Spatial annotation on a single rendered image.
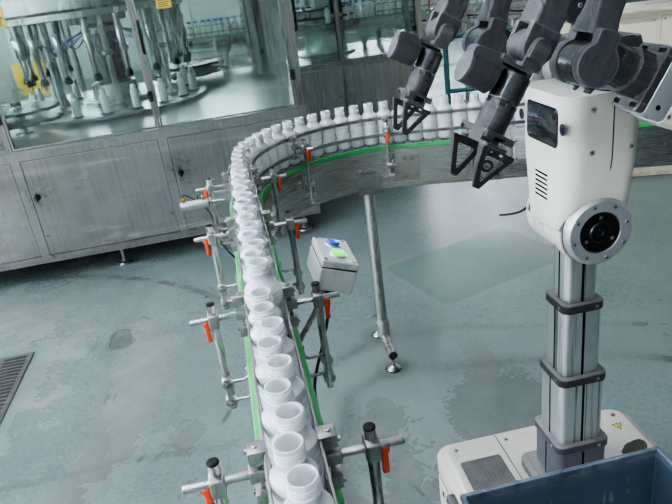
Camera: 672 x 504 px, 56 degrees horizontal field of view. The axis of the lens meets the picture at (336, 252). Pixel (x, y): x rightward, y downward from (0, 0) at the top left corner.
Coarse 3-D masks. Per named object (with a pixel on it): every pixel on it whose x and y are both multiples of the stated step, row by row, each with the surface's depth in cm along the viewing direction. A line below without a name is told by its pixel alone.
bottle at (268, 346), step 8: (272, 336) 97; (264, 344) 97; (272, 344) 97; (280, 344) 95; (264, 352) 94; (272, 352) 94; (280, 352) 95; (264, 360) 95; (256, 368) 97; (264, 368) 95; (256, 376) 96; (264, 376) 95; (264, 384) 95; (264, 400) 97; (264, 408) 98
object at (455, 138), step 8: (456, 136) 118; (464, 136) 118; (456, 144) 118; (472, 144) 119; (496, 144) 115; (456, 152) 119; (472, 152) 120; (456, 160) 119; (464, 160) 120; (456, 168) 120
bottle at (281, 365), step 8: (272, 360) 91; (280, 360) 92; (288, 360) 91; (272, 368) 89; (280, 368) 88; (288, 368) 89; (272, 376) 89; (280, 376) 89; (288, 376) 89; (296, 376) 92; (296, 384) 90; (304, 384) 92; (296, 392) 90; (304, 392) 91; (296, 400) 90; (304, 400) 91; (304, 408) 91
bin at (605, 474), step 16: (656, 448) 95; (592, 464) 93; (608, 464) 94; (624, 464) 95; (640, 464) 95; (656, 464) 95; (528, 480) 92; (544, 480) 93; (560, 480) 93; (576, 480) 94; (592, 480) 95; (608, 480) 95; (624, 480) 96; (640, 480) 97; (656, 480) 96; (464, 496) 91; (480, 496) 92; (496, 496) 92; (512, 496) 93; (528, 496) 93; (544, 496) 94; (560, 496) 95; (576, 496) 95; (592, 496) 96; (608, 496) 97; (624, 496) 97; (640, 496) 98; (656, 496) 97
